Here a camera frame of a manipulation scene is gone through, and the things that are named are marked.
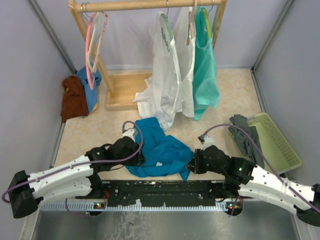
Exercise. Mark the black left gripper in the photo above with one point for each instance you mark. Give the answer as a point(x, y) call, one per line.
point(137, 159)

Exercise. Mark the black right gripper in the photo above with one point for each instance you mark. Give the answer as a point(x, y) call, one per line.
point(194, 165)

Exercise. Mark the blue t-shirt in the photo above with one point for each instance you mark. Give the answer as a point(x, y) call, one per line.
point(164, 154)

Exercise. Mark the cream hanger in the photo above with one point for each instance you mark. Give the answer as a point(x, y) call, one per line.
point(96, 42)

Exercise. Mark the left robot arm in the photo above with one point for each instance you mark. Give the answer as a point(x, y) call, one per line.
point(78, 178)

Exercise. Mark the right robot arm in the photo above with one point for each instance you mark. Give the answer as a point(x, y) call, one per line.
point(247, 179)

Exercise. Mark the white t-shirt on green hanger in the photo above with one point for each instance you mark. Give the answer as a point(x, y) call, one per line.
point(162, 97)

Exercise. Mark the white t-shirt on wooden hanger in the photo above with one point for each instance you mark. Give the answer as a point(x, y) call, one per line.
point(186, 58)

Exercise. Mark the teal t-shirt on hanger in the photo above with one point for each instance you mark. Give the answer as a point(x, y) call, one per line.
point(205, 90)

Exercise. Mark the pink hanger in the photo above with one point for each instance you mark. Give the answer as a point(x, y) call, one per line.
point(90, 76)

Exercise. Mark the green hanger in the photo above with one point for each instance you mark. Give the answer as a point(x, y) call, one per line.
point(166, 31)

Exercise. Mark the yellow hanger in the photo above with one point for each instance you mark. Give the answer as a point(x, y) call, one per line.
point(207, 27)

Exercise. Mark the wooden hanger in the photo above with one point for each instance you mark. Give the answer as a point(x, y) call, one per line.
point(191, 19)

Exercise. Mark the wooden clothes rack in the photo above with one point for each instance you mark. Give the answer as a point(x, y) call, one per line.
point(124, 79)

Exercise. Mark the light green perforated basket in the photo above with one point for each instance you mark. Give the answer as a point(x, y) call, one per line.
point(274, 145)

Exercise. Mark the brown cloth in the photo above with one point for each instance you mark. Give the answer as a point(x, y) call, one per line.
point(74, 102)

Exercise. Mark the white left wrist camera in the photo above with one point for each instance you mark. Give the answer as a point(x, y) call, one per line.
point(130, 133)

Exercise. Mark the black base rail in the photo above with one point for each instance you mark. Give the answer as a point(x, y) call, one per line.
point(189, 193)

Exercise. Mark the white toothed cable strip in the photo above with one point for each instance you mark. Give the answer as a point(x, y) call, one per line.
point(94, 206)

